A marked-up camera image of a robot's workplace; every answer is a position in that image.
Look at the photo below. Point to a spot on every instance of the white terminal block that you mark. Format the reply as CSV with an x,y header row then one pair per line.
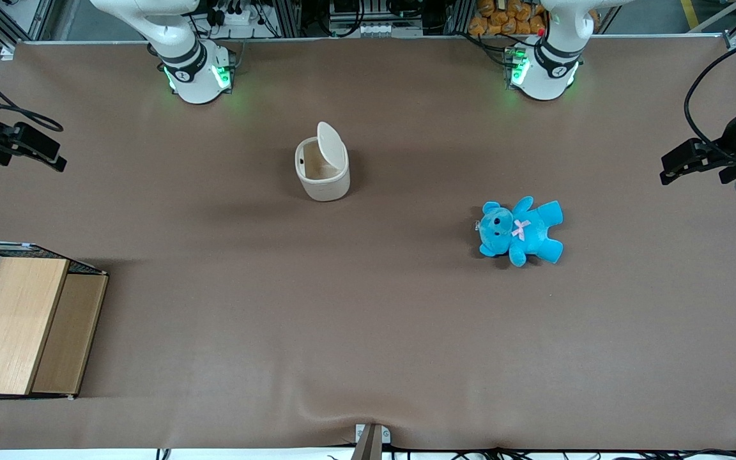
x,y
377,30

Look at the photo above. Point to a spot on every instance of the brown table mat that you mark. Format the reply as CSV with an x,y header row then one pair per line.
x,y
368,332

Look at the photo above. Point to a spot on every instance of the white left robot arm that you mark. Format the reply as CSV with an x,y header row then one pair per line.
x,y
553,64

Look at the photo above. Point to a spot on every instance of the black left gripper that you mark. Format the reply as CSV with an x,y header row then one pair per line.
x,y
723,153

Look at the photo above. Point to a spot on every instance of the white power strip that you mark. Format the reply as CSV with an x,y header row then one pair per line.
x,y
240,16

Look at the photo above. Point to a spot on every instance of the wooden box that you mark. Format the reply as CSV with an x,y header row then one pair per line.
x,y
13,319

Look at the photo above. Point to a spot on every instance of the orange plush toys pile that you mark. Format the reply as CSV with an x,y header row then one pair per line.
x,y
502,18

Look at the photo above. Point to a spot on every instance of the blue teddy bear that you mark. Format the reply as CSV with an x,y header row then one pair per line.
x,y
534,230

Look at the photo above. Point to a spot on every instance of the beige trash can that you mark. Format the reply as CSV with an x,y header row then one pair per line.
x,y
323,190

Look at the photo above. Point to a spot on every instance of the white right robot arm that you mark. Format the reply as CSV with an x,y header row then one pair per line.
x,y
192,70

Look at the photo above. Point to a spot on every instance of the metal table bracket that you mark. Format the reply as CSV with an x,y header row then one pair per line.
x,y
371,442

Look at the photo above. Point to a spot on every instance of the beige trash can lid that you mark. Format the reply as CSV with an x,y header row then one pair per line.
x,y
330,145

